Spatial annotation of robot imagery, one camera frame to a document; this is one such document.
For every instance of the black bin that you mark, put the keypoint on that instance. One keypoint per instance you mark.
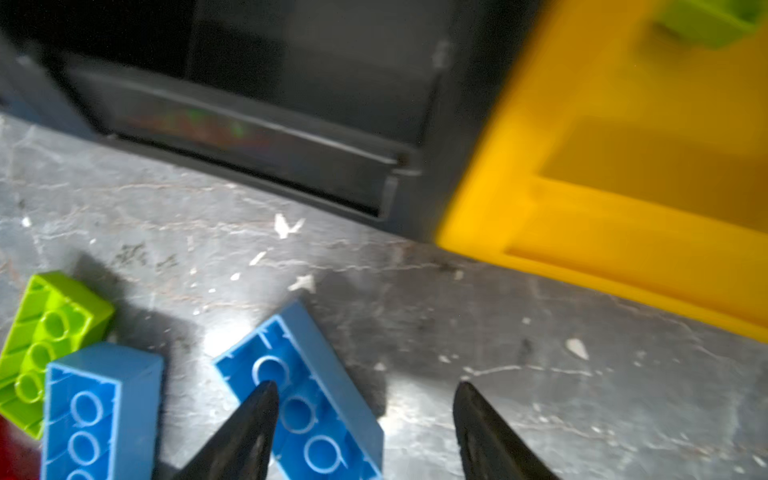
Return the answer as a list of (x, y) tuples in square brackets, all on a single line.
[(370, 110)]

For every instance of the red arch lego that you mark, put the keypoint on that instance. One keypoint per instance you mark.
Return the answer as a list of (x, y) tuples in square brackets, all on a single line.
[(20, 455)]

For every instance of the blue lego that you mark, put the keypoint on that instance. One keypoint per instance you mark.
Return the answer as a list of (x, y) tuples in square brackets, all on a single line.
[(325, 428), (101, 414)]

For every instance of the yellow plastic bin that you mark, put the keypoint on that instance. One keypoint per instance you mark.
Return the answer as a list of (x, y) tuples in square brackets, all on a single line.
[(625, 159)]

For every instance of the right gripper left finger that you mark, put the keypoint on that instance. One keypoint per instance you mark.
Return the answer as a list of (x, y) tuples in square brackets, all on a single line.
[(241, 448)]

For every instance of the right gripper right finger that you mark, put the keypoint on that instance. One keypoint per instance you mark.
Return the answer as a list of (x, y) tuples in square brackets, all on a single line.
[(489, 447)]

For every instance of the green lego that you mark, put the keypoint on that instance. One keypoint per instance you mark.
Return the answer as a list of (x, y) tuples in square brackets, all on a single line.
[(712, 23), (57, 316)]

